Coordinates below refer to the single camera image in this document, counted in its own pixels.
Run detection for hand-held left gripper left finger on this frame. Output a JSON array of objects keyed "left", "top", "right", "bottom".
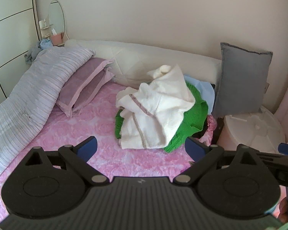
[{"left": 26, "top": 136, "right": 108, "bottom": 186}]

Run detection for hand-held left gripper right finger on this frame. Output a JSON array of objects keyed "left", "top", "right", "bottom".
[{"left": 173, "top": 136, "right": 267, "bottom": 185}]

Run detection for white striped sweater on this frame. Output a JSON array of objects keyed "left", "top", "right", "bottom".
[{"left": 116, "top": 65, "right": 196, "bottom": 149}]

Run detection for blue grey clothes heap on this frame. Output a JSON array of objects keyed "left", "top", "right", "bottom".
[{"left": 24, "top": 39, "right": 52, "bottom": 64}]

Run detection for person's right hand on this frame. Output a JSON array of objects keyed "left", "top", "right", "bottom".
[{"left": 279, "top": 198, "right": 288, "bottom": 223}]

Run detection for pink floral blanket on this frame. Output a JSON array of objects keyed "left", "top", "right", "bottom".
[{"left": 0, "top": 81, "right": 221, "bottom": 226}]

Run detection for green knit sweater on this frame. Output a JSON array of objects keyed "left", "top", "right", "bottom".
[{"left": 114, "top": 81, "right": 209, "bottom": 153}]

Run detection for white round plastic container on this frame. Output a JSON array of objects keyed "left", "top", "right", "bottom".
[{"left": 217, "top": 105, "right": 286, "bottom": 156}]

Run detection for light blue garment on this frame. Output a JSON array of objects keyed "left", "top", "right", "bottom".
[{"left": 184, "top": 75, "right": 216, "bottom": 115}]

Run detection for purple pillow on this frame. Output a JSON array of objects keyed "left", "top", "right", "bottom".
[{"left": 56, "top": 57, "right": 116, "bottom": 118}]

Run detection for striped lilac quilt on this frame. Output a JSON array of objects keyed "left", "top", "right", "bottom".
[{"left": 0, "top": 47, "right": 96, "bottom": 187}]

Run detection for grey pillow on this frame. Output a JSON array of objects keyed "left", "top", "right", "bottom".
[{"left": 212, "top": 42, "right": 273, "bottom": 119}]

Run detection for pink tissue box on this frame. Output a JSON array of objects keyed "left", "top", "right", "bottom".
[{"left": 50, "top": 29, "right": 64, "bottom": 45}]

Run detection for small white shelf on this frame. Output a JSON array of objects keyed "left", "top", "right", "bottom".
[{"left": 40, "top": 24, "right": 54, "bottom": 39}]

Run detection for oval mirror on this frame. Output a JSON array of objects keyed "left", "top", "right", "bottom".
[{"left": 48, "top": 0, "right": 69, "bottom": 41}]

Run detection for white wardrobe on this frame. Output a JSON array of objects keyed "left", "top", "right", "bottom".
[{"left": 0, "top": 0, "right": 42, "bottom": 99}]

